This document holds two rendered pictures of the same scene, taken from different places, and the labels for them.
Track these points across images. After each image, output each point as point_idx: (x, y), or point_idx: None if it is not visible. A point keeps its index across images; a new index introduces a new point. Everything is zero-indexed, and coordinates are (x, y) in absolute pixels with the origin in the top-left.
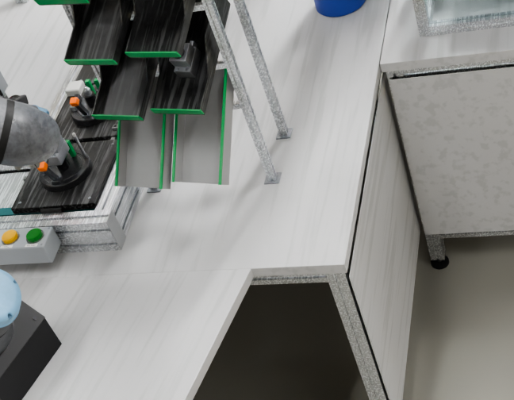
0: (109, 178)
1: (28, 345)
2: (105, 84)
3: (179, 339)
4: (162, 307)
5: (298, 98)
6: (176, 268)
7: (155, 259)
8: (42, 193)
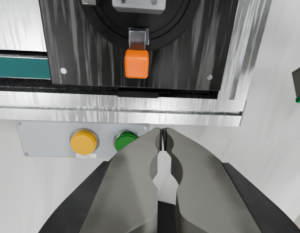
0: (236, 18)
1: None
2: None
3: (279, 202)
4: (265, 176)
5: None
6: (282, 136)
7: (260, 122)
8: (103, 49)
